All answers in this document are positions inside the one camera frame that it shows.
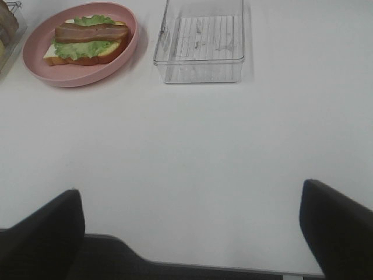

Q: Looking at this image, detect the pink round plate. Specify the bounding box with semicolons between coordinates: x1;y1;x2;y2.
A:
22;2;139;87

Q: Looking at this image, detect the green lettuce leaf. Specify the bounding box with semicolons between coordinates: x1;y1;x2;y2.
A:
44;15;119;60

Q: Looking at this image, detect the right clear plastic tray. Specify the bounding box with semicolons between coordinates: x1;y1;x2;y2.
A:
153;1;245;84

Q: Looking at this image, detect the bread slice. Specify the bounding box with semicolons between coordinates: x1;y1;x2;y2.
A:
1;1;19;39
43;16;130;66

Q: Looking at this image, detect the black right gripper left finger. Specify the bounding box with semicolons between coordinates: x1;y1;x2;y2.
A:
1;190;85;279

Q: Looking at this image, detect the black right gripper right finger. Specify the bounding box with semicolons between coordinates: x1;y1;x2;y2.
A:
299;179;372;279

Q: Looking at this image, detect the clear plastic tray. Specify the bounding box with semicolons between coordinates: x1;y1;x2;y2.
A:
1;1;27;82
153;1;245;84

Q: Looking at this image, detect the bacon strip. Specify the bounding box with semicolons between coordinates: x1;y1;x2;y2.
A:
55;23;129;43

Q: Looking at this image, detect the left clear plastic tray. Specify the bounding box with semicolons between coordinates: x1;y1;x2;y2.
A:
1;1;27;82

